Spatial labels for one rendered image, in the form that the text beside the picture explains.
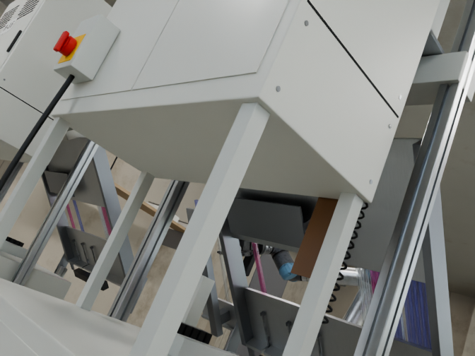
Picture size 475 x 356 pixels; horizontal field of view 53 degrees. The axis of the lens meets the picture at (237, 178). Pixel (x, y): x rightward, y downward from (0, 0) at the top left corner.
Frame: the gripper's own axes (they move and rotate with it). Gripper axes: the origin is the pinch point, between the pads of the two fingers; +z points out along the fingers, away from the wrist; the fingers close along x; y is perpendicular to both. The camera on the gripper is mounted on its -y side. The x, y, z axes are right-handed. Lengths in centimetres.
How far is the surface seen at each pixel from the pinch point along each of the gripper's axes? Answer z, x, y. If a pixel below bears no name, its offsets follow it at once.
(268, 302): 11.3, 37.9, -7.9
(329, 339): 9, 61, -13
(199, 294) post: 12.0, 3.1, -13.8
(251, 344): 8.8, 29.2, -24.4
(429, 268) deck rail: 23, 95, 15
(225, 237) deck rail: 21.7, 27.5, 11.6
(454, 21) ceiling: -183, -1, 138
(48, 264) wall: -57, -343, -75
